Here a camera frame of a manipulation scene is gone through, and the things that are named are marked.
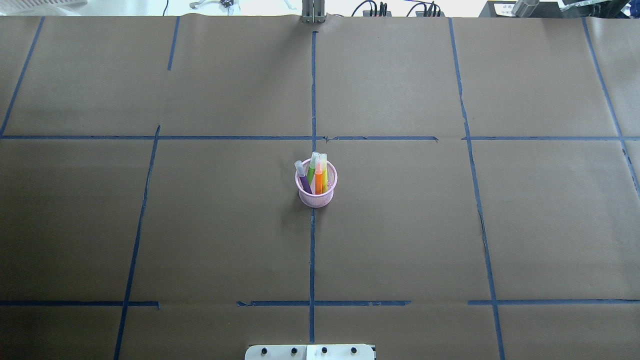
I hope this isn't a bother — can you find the green highlighter pen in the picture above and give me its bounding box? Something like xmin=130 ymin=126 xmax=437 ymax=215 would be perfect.
xmin=306 ymin=152 xmax=320 ymax=186

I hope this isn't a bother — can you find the orange highlighter pen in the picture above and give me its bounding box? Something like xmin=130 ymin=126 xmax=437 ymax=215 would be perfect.
xmin=314 ymin=155 xmax=322 ymax=195

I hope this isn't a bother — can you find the yellow highlighter pen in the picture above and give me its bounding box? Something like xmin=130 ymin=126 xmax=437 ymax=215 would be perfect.
xmin=320 ymin=153 xmax=329 ymax=194

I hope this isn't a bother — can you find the purple highlighter pen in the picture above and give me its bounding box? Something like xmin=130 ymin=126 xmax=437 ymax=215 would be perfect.
xmin=294 ymin=160 xmax=313 ymax=194

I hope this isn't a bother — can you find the pink mesh pen holder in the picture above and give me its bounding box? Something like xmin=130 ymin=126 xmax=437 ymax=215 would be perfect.
xmin=294 ymin=158 xmax=338 ymax=208

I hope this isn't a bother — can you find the aluminium frame post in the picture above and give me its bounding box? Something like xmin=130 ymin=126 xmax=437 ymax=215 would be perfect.
xmin=301 ymin=0 xmax=326 ymax=24

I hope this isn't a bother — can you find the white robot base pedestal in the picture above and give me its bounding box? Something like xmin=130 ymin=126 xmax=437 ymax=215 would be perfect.
xmin=244 ymin=343 xmax=377 ymax=360

